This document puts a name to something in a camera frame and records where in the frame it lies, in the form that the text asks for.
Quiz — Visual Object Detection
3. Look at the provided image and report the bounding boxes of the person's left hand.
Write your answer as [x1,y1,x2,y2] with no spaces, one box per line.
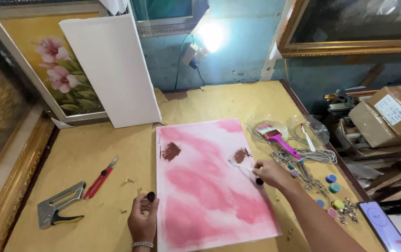
[128,193,160,243]

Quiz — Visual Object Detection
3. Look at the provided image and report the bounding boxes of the person's right hand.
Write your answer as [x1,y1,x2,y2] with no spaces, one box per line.
[252,160,298,192]

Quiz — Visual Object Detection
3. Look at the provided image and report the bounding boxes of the clear glass plate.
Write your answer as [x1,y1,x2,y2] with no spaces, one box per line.
[246,113,289,145]
[287,115,330,147]

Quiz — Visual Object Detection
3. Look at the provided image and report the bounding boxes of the pink painted canvas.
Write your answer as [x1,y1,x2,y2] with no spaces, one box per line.
[156,118,283,252]

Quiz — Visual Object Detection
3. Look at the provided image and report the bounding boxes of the pile of metal hanger hooks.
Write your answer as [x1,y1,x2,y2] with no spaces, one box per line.
[338,198,359,227]

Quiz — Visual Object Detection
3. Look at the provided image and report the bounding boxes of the white plug adapter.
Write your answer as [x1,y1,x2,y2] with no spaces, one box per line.
[182,43,200,67]

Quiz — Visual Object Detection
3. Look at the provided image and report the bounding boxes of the smartphone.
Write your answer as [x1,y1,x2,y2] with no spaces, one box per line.
[357,201,401,252]

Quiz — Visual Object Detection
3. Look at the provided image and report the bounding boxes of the glowing light bulb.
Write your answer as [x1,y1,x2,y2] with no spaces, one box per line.
[195,23,225,63]

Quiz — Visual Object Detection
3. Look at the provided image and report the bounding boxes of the wrapped cardboard box with label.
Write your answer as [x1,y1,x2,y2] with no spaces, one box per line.
[348,83,401,148]

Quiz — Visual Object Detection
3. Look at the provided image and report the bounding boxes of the red utility knife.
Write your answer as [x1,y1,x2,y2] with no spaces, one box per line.
[83,154,120,200]

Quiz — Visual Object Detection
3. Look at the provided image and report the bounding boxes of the yellow paper table cover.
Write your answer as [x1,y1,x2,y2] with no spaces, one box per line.
[4,80,387,252]

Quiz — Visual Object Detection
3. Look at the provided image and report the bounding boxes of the blank white canvas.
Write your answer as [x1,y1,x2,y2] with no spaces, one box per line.
[59,13,162,129]

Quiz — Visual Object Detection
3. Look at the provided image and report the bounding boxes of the silver framed picture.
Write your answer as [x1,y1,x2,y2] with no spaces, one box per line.
[129,0,210,38]

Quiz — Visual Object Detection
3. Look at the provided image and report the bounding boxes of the grey metal staple gun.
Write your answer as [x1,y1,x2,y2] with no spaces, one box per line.
[37,181,87,230]

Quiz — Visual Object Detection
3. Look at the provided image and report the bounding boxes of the framed pink flower painting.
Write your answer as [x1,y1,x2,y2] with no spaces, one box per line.
[0,3,109,123]

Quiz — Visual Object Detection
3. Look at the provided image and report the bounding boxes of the pink handled flat paintbrush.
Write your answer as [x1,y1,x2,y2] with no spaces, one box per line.
[256,123,302,160]

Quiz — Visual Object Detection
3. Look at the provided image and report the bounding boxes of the scattered metal ring screws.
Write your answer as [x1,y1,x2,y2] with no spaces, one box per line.
[286,159,330,203]

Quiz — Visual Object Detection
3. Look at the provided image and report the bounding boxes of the coil of grey wire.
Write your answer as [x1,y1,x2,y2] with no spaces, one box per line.
[270,147,338,165]

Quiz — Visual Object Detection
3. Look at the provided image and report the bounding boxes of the heap of wooden frame pieces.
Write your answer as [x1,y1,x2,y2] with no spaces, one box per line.
[323,65,401,202]

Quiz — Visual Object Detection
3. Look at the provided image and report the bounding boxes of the green cable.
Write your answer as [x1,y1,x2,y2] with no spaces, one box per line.
[174,33,195,91]

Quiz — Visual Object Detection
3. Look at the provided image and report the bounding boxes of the dark painting in gold frame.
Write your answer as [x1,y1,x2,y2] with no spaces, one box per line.
[277,0,401,59]

